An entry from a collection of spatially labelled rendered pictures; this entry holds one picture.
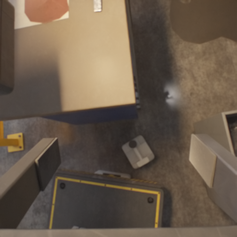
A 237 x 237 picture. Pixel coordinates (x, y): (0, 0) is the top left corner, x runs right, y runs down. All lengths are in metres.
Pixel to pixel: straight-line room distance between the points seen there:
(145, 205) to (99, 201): 0.27
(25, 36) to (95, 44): 0.23
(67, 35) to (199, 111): 1.14
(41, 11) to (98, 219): 1.07
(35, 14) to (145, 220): 1.10
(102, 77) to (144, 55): 1.09
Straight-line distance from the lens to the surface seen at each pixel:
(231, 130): 1.21
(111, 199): 1.15
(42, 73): 0.56
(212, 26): 1.75
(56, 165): 0.17
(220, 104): 1.52
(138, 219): 1.17
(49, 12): 0.63
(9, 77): 0.39
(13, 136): 1.81
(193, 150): 0.17
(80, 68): 0.51
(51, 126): 1.61
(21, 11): 0.70
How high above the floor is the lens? 1.39
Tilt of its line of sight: 79 degrees down
